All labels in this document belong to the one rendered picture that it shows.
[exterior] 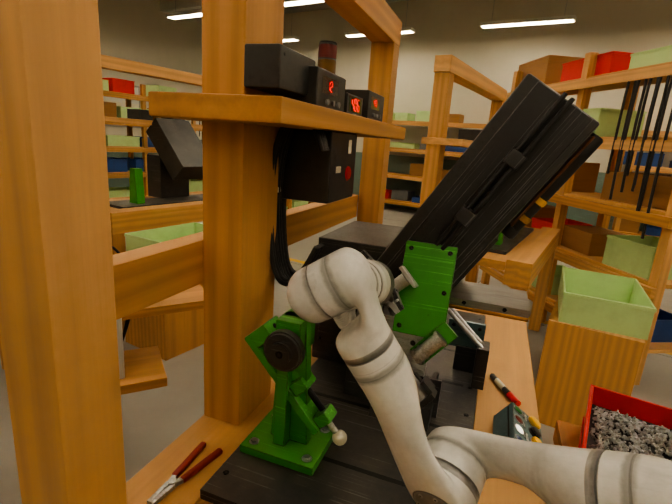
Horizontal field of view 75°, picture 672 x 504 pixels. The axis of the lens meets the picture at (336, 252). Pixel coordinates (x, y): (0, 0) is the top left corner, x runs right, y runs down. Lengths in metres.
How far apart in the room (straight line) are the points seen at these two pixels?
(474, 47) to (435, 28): 1.00
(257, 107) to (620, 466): 0.63
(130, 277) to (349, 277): 0.40
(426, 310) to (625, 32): 9.32
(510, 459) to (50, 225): 0.60
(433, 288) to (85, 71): 0.75
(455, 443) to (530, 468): 0.10
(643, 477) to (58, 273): 0.64
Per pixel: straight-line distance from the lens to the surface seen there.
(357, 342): 0.52
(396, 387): 0.55
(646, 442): 1.26
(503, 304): 1.13
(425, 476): 0.62
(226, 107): 0.74
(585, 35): 10.14
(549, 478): 0.59
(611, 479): 0.56
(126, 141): 8.63
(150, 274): 0.80
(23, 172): 0.56
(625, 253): 3.72
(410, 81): 10.84
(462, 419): 1.08
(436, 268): 1.00
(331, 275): 0.49
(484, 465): 0.67
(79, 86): 0.57
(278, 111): 0.69
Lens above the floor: 1.48
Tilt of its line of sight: 14 degrees down
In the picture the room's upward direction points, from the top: 4 degrees clockwise
